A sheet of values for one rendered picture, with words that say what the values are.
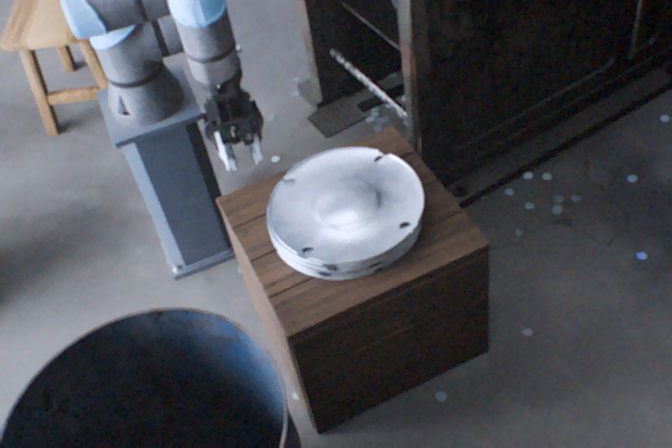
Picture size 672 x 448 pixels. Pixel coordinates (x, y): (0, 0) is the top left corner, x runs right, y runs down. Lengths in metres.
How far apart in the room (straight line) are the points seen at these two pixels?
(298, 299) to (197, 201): 0.49
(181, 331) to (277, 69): 1.29
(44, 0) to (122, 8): 1.21
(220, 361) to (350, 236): 0.31
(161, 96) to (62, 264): 0.63
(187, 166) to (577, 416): 0.94
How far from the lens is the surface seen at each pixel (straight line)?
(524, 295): 1.91
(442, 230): 1.57
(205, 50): 1.24
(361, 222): 1.53
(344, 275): 1.50
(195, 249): 2.01
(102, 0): 1.30
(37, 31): 2.38
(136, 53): 1.68
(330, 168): 1.64
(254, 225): 1.63
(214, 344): 1.43
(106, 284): 2.11
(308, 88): 2.41
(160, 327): 1.42
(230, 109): 1.32
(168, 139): 1.78
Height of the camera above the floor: 1.54
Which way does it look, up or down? 46 degrees down
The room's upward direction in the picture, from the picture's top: 10 degrees counter-clockwise
